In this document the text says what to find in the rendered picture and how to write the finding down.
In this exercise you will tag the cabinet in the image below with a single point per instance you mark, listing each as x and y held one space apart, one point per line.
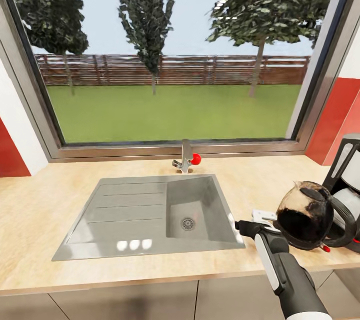
234 298

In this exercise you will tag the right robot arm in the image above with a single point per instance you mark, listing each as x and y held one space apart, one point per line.
291 282

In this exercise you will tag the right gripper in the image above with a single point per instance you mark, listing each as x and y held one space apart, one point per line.
246 228

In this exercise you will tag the drop in sink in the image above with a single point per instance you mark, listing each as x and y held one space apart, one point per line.
139 216

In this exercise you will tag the electric kettle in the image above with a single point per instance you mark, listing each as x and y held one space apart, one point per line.
305 216

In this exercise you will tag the countertop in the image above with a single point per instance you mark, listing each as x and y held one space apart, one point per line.
37 212

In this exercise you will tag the coffee maker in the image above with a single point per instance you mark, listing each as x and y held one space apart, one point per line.
343 182

